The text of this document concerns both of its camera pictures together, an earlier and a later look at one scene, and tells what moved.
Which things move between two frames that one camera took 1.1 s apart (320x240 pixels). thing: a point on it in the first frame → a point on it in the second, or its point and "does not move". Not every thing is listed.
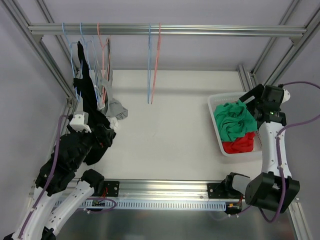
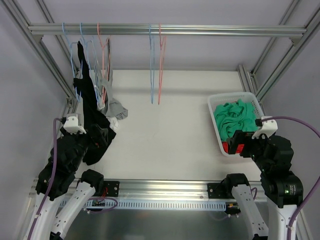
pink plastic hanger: x=156 y=64 → x=162 y=44
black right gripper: x=251 y=97 → x=240 y=142
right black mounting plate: x=217 y=190 does not move
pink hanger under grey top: x=103 y=61 does not move
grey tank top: x=111 y=107 does not move
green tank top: x=234 y=120 does not move
